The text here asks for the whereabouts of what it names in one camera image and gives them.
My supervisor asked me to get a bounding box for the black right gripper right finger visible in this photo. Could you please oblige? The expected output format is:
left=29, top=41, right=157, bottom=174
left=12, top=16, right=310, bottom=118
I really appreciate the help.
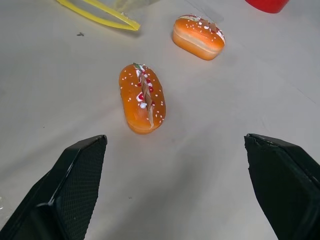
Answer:
left=244, top=133, right=320, bottom=240

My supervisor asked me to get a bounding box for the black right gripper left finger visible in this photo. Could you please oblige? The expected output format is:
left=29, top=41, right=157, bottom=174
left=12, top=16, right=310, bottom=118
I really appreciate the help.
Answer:
left=0, top=134, right=108, bottom=240

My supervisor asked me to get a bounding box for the clear bag with yellow zip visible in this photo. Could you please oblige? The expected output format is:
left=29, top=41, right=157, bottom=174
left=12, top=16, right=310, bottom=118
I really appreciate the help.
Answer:
left=55, top=0, right=161, bottom=32

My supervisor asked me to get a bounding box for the orange toy hot dog bun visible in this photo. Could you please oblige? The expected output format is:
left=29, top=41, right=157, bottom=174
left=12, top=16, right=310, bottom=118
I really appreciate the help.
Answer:
left=118, top=62, right=167, bottom=135
left=171, top=14, right=226, bottom=61

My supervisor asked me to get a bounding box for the red round container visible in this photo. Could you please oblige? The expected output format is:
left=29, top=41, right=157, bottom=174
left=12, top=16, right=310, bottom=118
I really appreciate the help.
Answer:
left=244, top=0, right=291, bottom=14

